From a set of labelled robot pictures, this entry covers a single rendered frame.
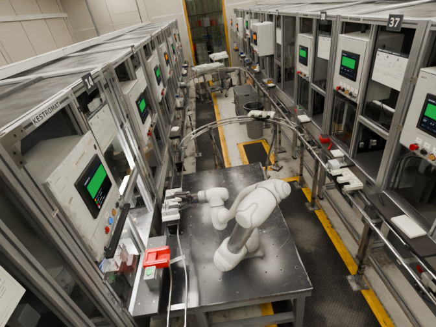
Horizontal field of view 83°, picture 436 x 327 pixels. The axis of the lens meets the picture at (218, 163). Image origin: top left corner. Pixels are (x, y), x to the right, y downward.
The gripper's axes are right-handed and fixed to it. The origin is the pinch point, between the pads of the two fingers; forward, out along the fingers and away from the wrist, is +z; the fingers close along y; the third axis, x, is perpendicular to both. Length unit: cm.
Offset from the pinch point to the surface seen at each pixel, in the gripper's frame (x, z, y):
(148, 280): 51, 11, -12
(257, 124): -275, -118, -83
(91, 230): 57, 20, 39
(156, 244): 17.0, 14.5, -21.5
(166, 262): 37.0, 3.7, -16.4
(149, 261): 34.4, 14.7, -16.0
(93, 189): 45, 18, 52
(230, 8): -826, -152, 90
